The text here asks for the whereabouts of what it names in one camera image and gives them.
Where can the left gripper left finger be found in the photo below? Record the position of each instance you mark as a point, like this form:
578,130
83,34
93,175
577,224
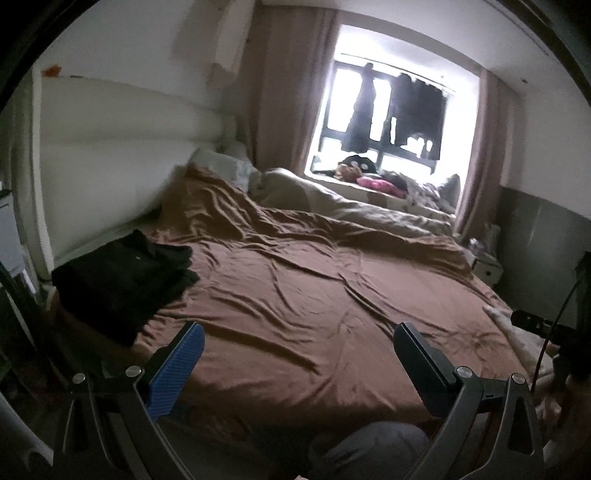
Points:
109,429

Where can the white bedside cabinet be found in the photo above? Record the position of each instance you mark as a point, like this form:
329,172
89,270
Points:
485,266

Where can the dark hanging shirts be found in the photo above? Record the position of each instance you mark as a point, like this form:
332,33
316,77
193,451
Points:
417,110

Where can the patterned grey trouser legs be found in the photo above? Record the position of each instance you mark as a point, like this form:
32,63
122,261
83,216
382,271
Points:
380,450

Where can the black round plush toy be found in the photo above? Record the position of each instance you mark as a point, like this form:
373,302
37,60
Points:
366,165

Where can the white padded headboard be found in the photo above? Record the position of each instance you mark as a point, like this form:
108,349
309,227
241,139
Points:
103,155

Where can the left brown curtain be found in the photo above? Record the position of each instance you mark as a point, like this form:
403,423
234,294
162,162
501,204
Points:
288,57

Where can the right brown curtain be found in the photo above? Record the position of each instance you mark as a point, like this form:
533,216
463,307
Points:
492,149

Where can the person's right hand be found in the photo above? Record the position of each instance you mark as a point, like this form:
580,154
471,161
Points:
567,415

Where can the light grey pillow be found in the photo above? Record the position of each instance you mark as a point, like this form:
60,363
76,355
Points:
232,165

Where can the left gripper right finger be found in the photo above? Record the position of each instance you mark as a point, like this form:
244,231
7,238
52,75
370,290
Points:
457,395

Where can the grey nightstand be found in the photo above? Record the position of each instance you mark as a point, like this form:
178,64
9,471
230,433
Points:
11,251

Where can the brown duvet cover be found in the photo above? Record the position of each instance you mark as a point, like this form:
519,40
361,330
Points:
299,310

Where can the black garment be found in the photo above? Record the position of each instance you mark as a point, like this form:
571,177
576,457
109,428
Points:
107,296

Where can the pink cloth on sill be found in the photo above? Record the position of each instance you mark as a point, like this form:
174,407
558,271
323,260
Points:
381,185

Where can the dark hanging trousers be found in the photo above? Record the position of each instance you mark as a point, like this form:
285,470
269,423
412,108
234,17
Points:
357,136

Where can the brown curtain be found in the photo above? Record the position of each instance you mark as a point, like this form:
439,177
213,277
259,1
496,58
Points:
288,57
492,149

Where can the pile of clothes on sill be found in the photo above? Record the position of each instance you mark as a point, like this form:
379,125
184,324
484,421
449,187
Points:
444,197

